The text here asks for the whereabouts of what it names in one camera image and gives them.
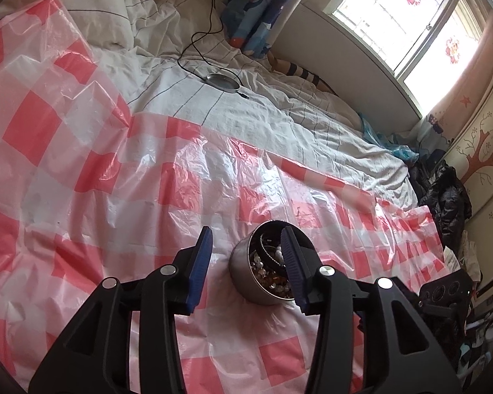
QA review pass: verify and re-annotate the white bead bracelet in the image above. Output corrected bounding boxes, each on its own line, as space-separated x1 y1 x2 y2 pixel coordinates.
253 243 287 272

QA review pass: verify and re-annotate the round steel tin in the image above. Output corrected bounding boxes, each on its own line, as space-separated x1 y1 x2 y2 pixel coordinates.
229 220 304 306

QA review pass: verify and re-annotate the red white checkered plastic sheet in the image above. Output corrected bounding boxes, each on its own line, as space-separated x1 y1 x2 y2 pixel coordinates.
0 0 447 393

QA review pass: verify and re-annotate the blue plastic bag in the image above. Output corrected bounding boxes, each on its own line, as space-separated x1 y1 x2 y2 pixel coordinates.
359 113 418 166

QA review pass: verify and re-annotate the black puffer jacket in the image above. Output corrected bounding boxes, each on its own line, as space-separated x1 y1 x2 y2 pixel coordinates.
409 161 472 254

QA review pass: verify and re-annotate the round grey charger pad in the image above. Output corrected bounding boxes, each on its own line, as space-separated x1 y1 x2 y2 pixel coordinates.
205 73 240 94

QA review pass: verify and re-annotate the right cartoon curtain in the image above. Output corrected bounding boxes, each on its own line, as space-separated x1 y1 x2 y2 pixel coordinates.
411 11 493 166

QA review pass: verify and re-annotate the cartoon curtain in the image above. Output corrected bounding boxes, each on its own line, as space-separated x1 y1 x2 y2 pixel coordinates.
221 0 301 59
411 11 493 166

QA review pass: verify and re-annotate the white striped duvet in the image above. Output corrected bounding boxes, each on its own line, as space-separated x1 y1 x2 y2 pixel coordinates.
95 0 418 209

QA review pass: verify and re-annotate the wardrobe with tree decal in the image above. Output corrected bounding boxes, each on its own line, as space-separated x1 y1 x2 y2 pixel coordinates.
445 87 493 291

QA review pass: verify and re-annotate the striped pillow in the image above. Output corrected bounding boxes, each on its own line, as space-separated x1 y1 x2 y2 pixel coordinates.
267 52 337 95

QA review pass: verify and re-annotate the left cartoon curtain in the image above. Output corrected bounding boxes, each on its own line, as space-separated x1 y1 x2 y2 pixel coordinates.
221 0 301 59

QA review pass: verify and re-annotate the window with bars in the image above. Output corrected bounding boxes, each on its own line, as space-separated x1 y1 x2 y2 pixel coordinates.
325 0 485 116

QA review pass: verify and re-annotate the black camera box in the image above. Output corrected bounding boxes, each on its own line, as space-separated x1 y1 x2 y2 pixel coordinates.
418 270 473 317

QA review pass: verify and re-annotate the black charging cable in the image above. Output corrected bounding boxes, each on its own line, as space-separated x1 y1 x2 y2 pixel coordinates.
176 0 252 101

